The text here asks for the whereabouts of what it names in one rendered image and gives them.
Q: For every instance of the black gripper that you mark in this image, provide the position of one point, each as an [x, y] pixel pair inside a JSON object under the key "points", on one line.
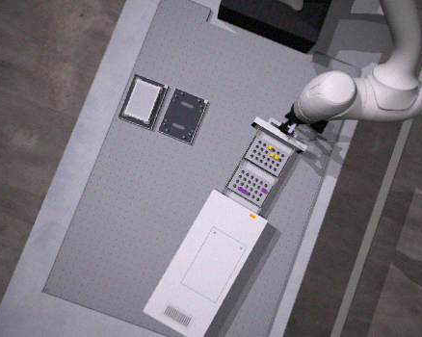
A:
{"points": [[288, 127]]}

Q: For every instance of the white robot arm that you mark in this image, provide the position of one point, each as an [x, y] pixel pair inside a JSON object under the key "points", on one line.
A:
{"points": [[389, 93]]}

